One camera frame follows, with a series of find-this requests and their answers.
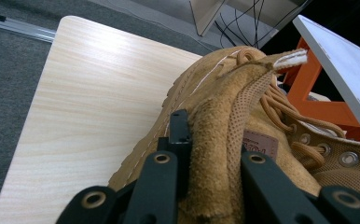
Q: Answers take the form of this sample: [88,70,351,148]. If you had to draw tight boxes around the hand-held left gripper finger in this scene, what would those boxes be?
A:
[157,108,193,197]

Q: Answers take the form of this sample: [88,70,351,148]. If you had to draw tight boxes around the tan suede boot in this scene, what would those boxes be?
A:
[107,45,360,224]

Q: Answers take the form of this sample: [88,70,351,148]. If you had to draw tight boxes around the white shoe rack orange posts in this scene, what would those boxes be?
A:
[276,14,360,145]

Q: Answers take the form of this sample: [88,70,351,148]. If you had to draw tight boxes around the beige wooden desk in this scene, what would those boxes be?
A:
[189,0,313,37]

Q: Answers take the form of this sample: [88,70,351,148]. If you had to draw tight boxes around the black floor cables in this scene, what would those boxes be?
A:
[188,0,283,49]

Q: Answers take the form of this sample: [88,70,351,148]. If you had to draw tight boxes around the metal floor rail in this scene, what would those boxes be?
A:
[0,16,57,44]

